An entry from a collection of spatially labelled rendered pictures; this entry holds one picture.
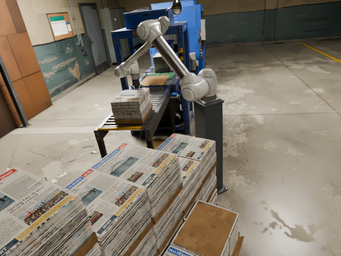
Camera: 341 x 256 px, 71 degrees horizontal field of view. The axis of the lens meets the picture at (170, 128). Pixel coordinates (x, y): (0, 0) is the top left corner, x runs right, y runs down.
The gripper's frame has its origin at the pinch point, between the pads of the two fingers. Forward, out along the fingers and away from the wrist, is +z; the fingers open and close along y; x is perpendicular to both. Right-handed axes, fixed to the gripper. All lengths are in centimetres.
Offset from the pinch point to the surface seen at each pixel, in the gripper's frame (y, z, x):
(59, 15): -299, -91, 377
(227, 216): 87, 33, -129
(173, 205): 58, 15, -140
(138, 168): 43, -14, -144
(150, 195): 52, -9, -157
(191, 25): 34, -43, 315
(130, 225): 46, -5, -171
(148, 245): 49, 16, -164
